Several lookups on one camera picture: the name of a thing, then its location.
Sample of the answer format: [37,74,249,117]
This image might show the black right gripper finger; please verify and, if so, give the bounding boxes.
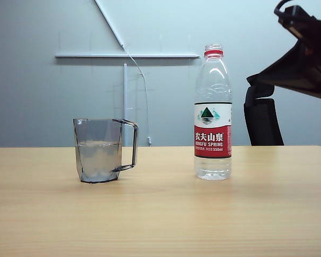
[246,39,321,102]

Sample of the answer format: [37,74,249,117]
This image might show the clear red-label water bottle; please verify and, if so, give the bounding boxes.
[194,43,233,181]

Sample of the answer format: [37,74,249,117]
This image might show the transparent grey plastic mug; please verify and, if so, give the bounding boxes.
[72,117,139,184]

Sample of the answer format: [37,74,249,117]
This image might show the black office chair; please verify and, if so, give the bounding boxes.
[243,83,285,147]

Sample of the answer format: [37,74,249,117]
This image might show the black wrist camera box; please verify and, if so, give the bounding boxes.
[282,5,316,40]

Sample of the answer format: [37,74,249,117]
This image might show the thin white hanging cable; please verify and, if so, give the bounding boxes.
[127,52,152,146]

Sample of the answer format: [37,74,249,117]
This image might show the long horizontal white wall strip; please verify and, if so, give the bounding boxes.
[55,52,201,59]

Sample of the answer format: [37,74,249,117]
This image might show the vertical white wall strip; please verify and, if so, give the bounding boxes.
[123,63,129,147]

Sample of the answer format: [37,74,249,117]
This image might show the diagonal white wall strip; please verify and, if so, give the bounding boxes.
[94,0,128,51]

